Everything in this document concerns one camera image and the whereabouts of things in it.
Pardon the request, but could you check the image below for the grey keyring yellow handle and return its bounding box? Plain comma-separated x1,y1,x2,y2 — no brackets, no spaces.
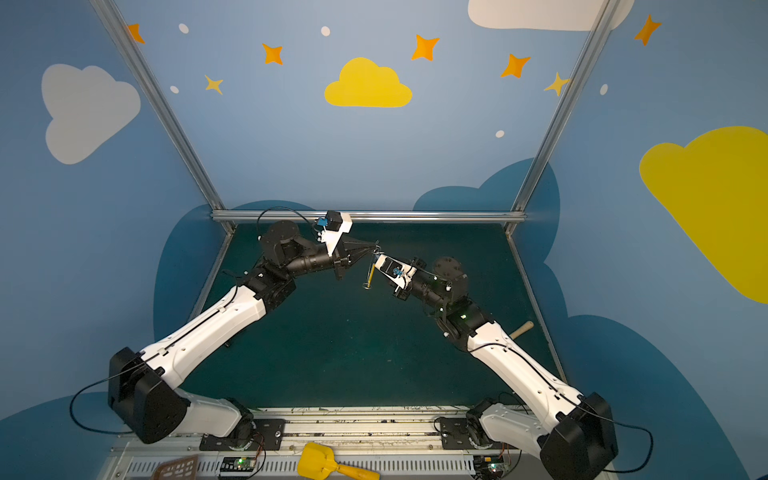
363,245,382,290

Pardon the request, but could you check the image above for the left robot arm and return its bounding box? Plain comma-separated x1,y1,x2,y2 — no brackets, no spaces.
107,211,376,450

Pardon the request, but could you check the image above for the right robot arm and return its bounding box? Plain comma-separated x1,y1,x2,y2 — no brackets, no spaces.
375,255,619,479

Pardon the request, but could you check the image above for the right controller board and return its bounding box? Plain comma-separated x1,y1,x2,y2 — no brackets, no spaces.
471,456,511,480

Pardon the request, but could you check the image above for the controller board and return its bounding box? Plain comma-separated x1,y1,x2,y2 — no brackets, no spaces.
471,456,511,480
217,456,258,479

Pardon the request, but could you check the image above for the yellow plastic scoop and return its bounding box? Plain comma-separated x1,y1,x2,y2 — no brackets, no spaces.
297,442,380,480

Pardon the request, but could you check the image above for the left controller board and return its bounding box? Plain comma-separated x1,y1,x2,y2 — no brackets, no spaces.
217,456,258,479

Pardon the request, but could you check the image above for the brown perforated plate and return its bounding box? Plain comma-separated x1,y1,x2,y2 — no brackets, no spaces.
150,455,199,480

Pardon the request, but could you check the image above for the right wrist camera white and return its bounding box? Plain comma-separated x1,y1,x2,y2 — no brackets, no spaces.
376,254,417,285

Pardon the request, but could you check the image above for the blue trowel wooden handle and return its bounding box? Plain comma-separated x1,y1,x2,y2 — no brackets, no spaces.
508,321,535,340

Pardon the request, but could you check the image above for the aluminium frame rail back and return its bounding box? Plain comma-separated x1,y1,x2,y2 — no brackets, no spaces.
212,208,526,224

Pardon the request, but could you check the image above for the aluminium frame rail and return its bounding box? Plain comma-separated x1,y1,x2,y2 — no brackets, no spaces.
504,0,634,379
212,208,526,224
89,0,236,319

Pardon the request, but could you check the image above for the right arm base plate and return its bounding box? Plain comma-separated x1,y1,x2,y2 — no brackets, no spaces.
433,417,502,450

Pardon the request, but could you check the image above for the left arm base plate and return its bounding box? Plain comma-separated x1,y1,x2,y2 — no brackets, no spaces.
199,418,286,452

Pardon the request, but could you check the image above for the aluminium frame rail left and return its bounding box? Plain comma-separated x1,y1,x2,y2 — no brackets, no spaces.
89,0,236,319

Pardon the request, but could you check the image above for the aluminium frame rail right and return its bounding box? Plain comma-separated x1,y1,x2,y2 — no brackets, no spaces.
504,0,634,379

